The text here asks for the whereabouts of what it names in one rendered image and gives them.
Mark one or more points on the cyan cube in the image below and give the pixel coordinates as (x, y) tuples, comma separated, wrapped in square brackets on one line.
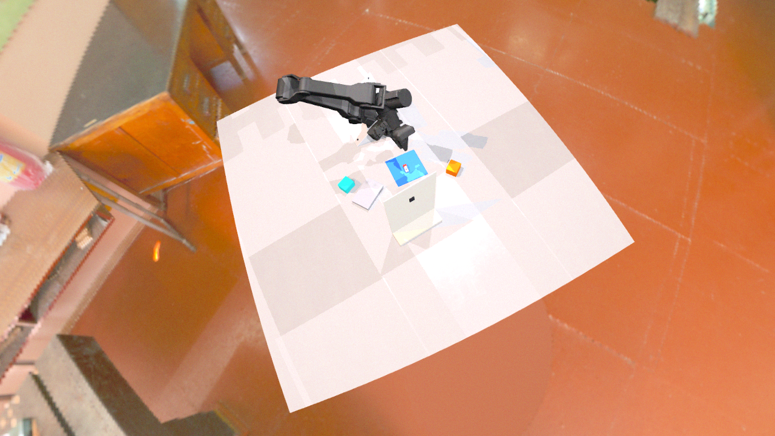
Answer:
[(346, 184)]

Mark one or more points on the blue square mat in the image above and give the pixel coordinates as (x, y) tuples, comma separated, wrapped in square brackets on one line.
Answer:
[(414, 165)]

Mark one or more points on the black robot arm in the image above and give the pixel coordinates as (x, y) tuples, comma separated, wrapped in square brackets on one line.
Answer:
[(359, 103)]

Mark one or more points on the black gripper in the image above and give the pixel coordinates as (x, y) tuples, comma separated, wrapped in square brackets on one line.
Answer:
[(399, 134)]

